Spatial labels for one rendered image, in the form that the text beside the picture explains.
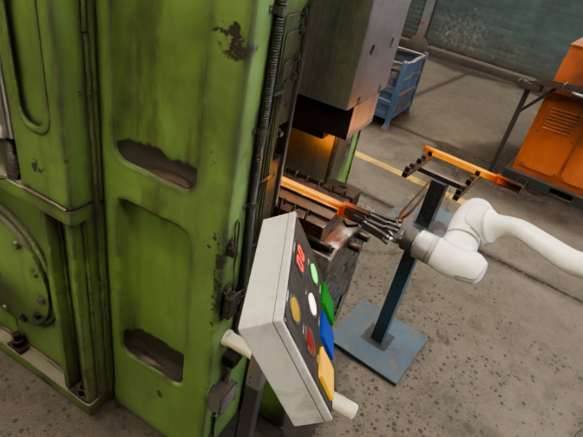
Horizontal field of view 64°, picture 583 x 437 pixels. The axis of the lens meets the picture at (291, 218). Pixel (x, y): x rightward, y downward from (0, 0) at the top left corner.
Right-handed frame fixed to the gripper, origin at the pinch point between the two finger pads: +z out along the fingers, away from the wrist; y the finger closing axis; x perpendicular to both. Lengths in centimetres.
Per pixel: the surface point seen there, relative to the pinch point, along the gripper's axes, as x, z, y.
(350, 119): 33.2, 6.7, -12.5
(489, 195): -98, -43, 282
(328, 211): -1.0, 7.6, -4.1
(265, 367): 9, -11, -74
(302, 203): -1.3, 16.0, -6.1
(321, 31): 52, 18, -18
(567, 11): 22, -35, 747
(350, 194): -1.9, 7.0, 12.9
